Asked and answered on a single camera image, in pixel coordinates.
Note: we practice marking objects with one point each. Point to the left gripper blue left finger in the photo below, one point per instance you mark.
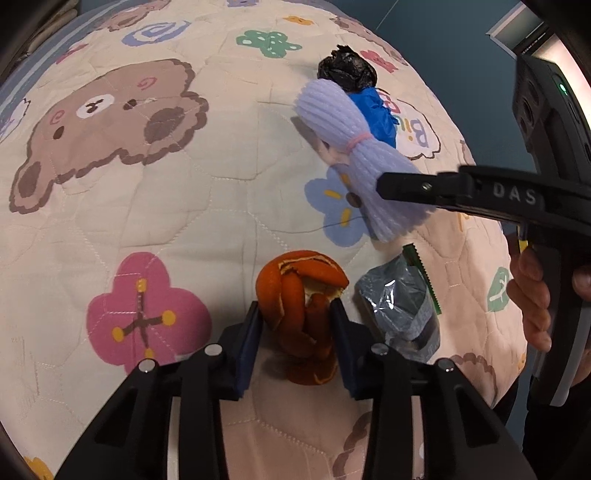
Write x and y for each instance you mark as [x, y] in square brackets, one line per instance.
[246, 348]

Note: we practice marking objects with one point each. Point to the cartoon bear quilted blanket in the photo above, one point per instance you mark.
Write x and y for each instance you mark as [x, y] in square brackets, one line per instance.
[152, 164]

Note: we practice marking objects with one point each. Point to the small black plastic bag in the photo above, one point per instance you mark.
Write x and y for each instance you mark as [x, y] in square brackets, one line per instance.
[348, 69]

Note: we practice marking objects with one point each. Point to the purple foam net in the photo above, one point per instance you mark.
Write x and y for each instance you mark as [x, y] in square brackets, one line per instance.
[325, 108]

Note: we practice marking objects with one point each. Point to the silver green foil packet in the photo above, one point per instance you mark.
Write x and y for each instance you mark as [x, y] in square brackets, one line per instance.
[403, 306]

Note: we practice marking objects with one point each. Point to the window with dark frame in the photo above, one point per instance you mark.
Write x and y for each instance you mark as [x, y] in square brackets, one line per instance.
[557, 31]

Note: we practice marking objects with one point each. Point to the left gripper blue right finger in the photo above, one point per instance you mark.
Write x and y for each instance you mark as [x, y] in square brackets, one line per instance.
[346, 346]

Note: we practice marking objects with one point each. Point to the person right hand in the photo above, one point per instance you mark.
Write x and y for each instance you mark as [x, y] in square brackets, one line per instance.
[531, 294]

